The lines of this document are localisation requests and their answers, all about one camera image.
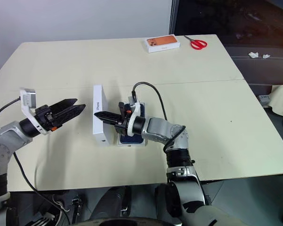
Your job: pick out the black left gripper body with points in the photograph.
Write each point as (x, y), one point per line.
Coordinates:
(48, 120)

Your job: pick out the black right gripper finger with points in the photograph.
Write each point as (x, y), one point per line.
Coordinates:
(108, 117)

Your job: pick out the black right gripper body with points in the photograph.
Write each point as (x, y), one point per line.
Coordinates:
(122, 128)

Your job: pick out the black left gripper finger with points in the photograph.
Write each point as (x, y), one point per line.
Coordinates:
(72, 113)
(64, 104)

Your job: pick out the dark blue phone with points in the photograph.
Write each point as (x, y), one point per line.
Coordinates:
(132, 139)

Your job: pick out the white phone box base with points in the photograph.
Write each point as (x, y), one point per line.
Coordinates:
(122, 145)

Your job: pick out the white phone box lid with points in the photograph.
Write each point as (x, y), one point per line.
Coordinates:
(98, 99)

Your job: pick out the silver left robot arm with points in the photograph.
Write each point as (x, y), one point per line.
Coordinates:
(4, 141)

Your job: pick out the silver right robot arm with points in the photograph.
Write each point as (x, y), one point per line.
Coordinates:
(160, 129)

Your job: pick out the white box with orange print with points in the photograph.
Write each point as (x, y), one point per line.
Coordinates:
(162, 42)

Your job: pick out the white power strip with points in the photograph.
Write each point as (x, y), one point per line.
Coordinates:
(264, 98)

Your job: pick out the large crumpled white paper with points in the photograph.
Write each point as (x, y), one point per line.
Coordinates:
(253, 54)

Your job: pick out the dark grey cushioned seat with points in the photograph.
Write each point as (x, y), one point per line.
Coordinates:
(261, 68)

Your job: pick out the small crumpled white paper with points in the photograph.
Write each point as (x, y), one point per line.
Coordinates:
(266, 56)

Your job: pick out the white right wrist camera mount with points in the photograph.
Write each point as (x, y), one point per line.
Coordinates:
(135, 113)

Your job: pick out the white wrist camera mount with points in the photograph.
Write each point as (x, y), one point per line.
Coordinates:
(26, 109)
(135, 113)

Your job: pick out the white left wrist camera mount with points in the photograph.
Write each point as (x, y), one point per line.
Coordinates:
(26, 109)

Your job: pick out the black metal bracket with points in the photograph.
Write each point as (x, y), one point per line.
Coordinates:
(77, 207)

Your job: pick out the grey vertical partition post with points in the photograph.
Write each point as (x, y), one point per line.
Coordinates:
(173, 17)

